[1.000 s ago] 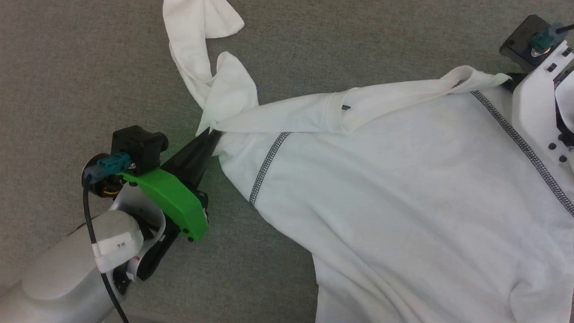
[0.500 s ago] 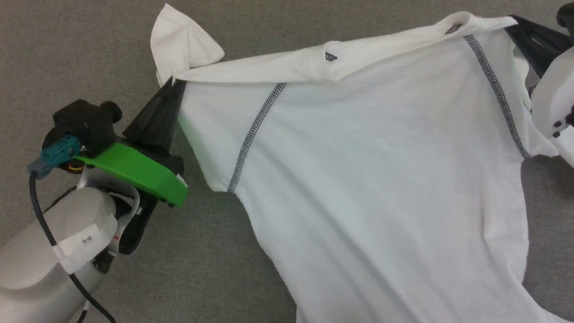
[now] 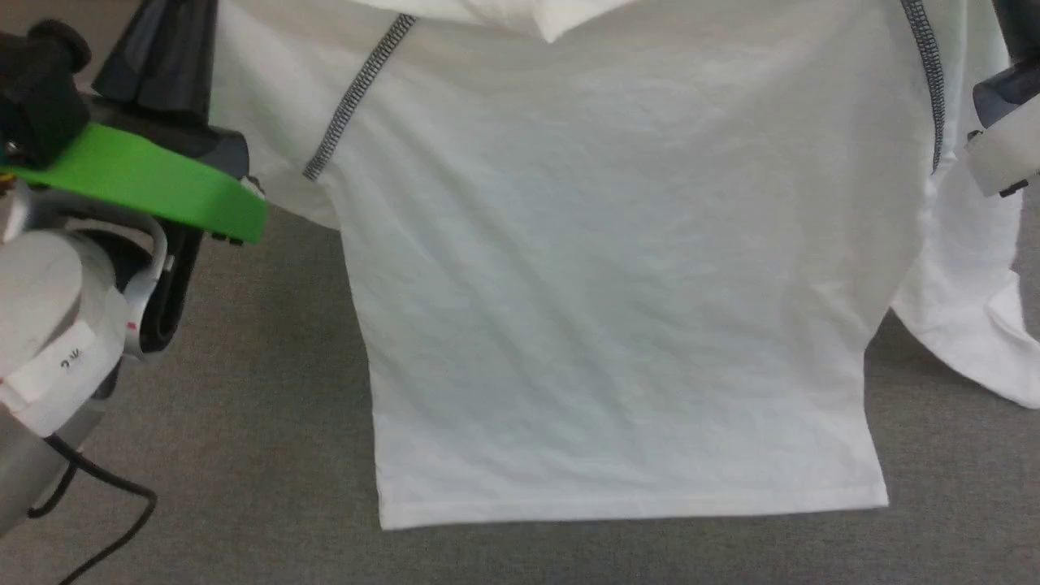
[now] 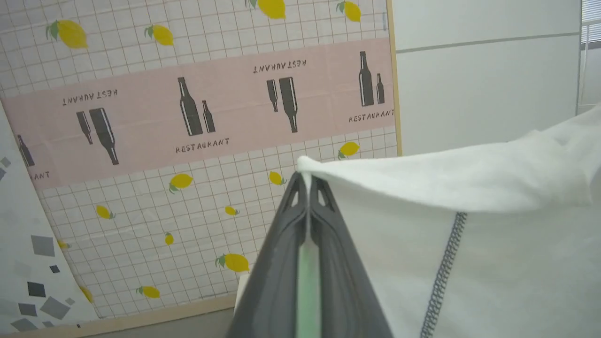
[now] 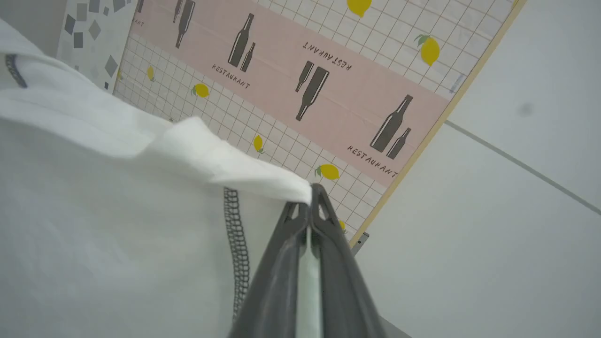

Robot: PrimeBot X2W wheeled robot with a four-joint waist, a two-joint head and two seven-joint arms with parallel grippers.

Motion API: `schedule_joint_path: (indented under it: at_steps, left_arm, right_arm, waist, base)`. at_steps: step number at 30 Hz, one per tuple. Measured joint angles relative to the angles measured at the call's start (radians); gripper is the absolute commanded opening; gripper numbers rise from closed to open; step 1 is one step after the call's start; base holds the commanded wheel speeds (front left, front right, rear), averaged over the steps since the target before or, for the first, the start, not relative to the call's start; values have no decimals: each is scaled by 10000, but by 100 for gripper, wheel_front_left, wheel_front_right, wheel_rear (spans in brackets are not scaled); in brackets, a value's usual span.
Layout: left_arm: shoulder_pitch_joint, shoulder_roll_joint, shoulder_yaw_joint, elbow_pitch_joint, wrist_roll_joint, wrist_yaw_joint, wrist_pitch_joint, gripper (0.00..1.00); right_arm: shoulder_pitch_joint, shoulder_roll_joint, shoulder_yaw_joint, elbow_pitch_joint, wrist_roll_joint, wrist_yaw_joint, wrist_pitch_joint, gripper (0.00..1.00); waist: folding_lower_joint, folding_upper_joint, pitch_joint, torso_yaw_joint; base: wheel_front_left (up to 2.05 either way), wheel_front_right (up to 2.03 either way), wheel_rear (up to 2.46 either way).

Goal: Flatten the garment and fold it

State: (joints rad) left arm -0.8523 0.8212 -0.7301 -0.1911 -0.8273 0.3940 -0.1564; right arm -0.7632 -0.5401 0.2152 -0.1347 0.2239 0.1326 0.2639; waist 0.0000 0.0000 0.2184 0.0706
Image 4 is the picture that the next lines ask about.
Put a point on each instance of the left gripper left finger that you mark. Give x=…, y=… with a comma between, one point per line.
x=281, y=263

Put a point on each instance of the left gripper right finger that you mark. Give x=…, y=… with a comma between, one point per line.
x=340, y=272

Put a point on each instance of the white garment with grey stitching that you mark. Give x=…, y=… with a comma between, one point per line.
x=516, y=263

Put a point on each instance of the lemon and bottle print tablecloth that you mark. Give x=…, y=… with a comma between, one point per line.
x=211, y=211

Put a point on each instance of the white panel with grey squares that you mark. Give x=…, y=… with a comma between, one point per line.
x=28, y=244

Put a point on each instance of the white window blinds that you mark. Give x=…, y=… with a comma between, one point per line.
x=591, y=23

